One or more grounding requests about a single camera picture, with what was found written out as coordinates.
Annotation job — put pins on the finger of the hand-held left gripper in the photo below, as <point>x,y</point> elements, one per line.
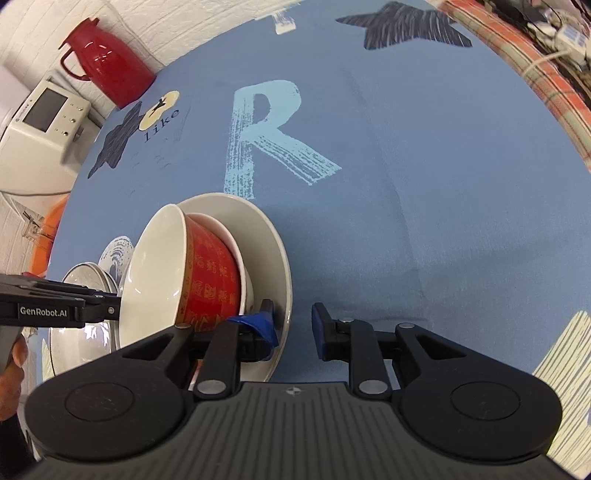
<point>69,288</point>
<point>108,310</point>

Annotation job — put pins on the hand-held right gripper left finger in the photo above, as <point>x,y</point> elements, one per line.
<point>263,325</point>

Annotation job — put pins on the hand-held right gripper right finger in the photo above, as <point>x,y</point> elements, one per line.
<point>320,330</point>

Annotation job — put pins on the white plate with floral print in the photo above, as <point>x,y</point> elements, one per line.
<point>78,346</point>

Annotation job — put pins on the white bowl with floral print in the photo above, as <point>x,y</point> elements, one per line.
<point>272,249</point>

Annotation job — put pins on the person's left hand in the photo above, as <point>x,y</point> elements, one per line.
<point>16,378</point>

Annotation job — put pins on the orange plastic basin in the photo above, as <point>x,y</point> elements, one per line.
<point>48,240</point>

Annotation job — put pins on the white appliance with screen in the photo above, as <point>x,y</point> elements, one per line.
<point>41,134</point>

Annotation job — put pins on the blue printed tablecloth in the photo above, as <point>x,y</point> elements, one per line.
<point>392,184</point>

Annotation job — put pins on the red thermos jug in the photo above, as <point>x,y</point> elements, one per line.
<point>111,60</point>

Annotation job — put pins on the orange plaid blanket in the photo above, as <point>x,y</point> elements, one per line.
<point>545,78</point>

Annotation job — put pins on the white power strip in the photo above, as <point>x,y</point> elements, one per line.
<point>572,37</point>

